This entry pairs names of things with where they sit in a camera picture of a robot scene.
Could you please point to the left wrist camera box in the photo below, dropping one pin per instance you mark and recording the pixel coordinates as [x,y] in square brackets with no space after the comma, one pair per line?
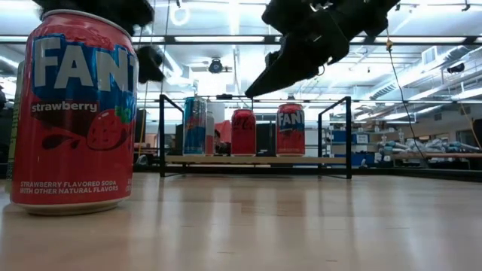
[150,64]

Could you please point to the black metal table frame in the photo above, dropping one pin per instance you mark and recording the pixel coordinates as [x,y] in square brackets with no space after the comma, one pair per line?
[244,170]

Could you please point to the blue silver Red Bull can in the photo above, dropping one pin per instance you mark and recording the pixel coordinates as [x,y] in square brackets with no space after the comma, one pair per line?
[194,131]

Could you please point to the black overhead rig beam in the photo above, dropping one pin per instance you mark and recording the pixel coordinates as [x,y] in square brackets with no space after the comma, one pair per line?
[165,39]

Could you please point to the round black ceiling fixture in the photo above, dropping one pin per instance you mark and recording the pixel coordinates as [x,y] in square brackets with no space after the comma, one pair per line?
[215,66]

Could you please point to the red strawberry Fanta can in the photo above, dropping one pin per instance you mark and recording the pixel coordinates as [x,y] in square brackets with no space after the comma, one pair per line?
[290,135]
[75,150]

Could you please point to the black ceiling box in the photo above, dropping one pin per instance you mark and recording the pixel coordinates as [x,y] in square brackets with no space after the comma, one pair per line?
[456,68]

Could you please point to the white background box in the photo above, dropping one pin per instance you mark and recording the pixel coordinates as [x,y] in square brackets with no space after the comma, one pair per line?
[218,112]

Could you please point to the wooden shelf with black frame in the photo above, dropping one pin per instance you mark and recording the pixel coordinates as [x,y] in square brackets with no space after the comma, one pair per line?
[263,160]

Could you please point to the pink cloth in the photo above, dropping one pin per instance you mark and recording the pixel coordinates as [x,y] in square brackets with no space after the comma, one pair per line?
[226,130]

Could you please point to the red Coca-Cola can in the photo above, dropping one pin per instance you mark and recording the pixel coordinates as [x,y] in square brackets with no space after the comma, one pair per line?
[243,135]

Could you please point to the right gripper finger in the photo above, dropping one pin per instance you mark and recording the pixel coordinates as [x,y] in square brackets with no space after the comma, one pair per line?
[305,56]
[272,59]

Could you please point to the shelving with blue bins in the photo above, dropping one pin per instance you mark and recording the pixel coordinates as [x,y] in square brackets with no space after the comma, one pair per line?
[340,136]

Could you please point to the black background monitor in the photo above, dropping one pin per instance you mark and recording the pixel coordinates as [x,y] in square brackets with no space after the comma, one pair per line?
[265,139]

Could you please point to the cluttered background workbench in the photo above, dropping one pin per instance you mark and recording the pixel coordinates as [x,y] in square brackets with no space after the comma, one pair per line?
[433,155]

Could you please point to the person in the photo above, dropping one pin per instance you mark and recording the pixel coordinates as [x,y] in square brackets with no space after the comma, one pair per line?
[217,134]

